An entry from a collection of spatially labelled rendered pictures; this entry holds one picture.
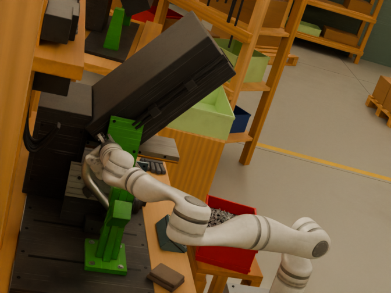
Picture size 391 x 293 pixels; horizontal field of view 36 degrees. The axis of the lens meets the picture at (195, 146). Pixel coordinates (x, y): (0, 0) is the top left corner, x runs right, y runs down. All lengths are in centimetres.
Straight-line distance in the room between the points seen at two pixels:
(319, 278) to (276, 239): 245
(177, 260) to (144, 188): 54
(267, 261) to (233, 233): 245
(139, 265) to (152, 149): 46
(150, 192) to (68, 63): 38
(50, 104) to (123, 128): 26
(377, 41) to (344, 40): 93
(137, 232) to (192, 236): 70
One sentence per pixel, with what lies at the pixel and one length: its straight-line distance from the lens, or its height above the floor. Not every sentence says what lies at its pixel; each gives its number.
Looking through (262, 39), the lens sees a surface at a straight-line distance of 914.
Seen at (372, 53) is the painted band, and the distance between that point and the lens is 1165.
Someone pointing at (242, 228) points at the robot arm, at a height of 129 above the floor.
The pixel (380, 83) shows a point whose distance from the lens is 838.
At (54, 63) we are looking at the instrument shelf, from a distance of 155.
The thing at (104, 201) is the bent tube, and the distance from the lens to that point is 202.
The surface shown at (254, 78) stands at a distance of 492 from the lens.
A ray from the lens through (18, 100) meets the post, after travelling 127.
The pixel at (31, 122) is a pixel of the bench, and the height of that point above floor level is 88.
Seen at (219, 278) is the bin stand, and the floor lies 56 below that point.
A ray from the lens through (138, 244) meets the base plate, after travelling 205.
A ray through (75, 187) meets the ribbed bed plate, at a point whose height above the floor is 101.
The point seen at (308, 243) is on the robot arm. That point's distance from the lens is 167.
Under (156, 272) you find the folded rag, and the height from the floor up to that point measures 93.
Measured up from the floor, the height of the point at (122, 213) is 112.
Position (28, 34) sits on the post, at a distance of 123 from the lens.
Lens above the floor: 203
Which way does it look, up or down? 23 degrees down
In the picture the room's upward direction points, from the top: 17 degrees clockwise
